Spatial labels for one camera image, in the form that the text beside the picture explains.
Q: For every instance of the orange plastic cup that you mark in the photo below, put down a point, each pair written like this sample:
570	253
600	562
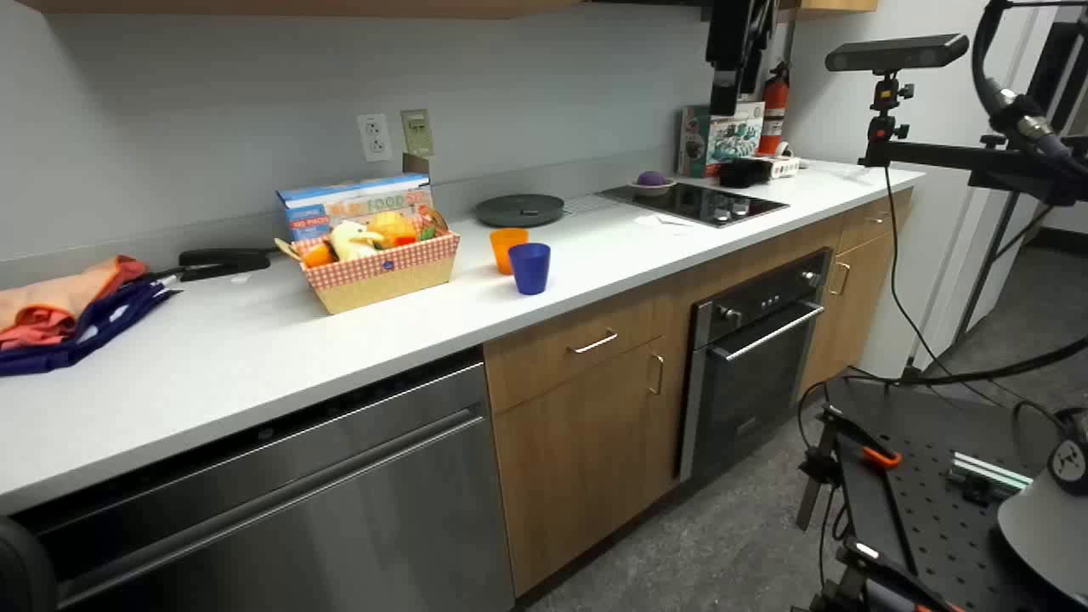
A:
504	246

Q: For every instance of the small wooden drawer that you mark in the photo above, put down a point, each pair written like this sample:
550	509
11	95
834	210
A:
877	222

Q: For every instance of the black camera mount head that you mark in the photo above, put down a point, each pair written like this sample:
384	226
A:
890	115

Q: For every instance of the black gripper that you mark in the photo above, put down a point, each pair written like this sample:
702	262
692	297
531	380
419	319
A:
744	29

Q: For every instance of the colourful picture box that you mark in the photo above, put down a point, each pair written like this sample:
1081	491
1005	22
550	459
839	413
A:
343	205

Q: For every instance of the beige wall outlet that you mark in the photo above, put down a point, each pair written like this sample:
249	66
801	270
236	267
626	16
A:
418	129

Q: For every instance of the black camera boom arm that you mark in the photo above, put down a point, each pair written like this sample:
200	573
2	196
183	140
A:
999	169

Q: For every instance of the black stapler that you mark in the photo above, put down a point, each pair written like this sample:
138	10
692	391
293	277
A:
222	262

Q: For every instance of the silver aluminium bar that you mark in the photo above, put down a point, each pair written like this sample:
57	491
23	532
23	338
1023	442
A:
990	472

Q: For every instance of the blue plastic cup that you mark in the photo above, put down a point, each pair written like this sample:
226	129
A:
529	270

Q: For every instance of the black built-in oven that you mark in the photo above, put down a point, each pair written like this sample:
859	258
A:
750	397

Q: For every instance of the grey round base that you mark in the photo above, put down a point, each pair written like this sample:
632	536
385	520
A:
1050	539

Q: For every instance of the purple small object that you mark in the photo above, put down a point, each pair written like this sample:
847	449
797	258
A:
655	177

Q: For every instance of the black chair back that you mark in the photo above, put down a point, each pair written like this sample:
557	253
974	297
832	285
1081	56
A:
23	573

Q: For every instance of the red fire extinguisher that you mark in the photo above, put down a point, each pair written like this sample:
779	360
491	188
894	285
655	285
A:
774	115

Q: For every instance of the white wall outlet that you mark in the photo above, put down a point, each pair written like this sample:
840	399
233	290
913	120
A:
375	137

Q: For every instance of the black round device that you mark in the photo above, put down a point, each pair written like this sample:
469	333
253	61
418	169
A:
1070	452

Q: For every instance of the woven basket with toy food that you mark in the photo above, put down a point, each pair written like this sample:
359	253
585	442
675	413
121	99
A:
379	277

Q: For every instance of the orange cloth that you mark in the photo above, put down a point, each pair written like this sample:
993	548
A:
57	299

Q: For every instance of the colourful upright box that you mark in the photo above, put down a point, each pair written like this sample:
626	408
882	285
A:
737	133

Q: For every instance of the black robot cart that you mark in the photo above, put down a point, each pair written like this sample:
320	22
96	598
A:
930	513

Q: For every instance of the black bar camera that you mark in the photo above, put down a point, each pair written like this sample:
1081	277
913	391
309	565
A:
896	52

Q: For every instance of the black round disc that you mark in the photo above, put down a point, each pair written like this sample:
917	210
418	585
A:
519	210

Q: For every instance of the black glass cooktop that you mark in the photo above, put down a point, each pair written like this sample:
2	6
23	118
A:
692	201

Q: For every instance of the black bowl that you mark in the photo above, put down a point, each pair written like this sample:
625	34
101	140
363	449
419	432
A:
747	173

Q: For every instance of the orange clamp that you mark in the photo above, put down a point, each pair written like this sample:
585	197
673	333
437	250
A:
882	458

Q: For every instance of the wooden drawer front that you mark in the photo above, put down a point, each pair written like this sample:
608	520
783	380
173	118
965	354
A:
546	363

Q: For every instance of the narrow wooden cabinet door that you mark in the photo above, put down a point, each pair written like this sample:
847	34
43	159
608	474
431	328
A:
855	319

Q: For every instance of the stainless steel dishwasher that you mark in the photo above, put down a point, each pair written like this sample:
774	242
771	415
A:
343	513

